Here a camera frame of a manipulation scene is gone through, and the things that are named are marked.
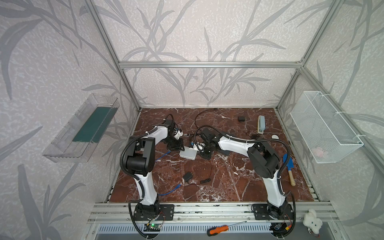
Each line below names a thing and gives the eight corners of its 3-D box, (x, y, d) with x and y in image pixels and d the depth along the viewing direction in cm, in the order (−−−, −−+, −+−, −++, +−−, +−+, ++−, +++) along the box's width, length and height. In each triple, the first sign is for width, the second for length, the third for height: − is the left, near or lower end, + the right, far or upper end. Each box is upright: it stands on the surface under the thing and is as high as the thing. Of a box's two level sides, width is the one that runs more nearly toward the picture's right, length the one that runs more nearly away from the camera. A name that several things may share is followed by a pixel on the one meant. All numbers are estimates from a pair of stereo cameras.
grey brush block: (257, 133, 108) (260, 127, 103) (257, 118, 117) (260, 113, 112) (262, 134, 107) (265, 128, 102) (262, 119, 116) (265, 113, 111)
